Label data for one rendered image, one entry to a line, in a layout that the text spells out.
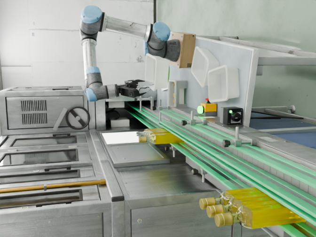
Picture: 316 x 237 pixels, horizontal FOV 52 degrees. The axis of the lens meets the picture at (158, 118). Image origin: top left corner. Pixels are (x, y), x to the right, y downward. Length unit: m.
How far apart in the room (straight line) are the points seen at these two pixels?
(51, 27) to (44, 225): 4.55
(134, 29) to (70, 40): 3.78
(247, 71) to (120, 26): 0.83
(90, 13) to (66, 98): 1.19
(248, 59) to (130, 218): 0.90
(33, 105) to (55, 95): 0.21
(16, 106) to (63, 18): 2.98
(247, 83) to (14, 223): 1.18
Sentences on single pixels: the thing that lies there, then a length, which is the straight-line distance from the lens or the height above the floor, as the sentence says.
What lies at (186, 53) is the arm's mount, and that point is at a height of 0.81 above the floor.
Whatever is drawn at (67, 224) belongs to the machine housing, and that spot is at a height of 1.58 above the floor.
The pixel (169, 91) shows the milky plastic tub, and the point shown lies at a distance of 2.42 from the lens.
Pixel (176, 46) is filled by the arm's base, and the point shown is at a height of 0.87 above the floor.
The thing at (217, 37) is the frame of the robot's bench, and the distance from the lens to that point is 3.12.
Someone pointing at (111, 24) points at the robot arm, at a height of 1.30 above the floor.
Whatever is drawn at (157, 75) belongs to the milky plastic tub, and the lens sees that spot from 1.66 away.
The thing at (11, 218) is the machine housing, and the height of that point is 1.80.
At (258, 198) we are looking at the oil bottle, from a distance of 1.07.
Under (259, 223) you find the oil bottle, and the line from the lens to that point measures 1.01.
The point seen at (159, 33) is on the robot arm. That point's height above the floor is 1.02.
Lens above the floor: 1.55
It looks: 15 degrees down
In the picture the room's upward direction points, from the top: 92 degrees counter-clockwise
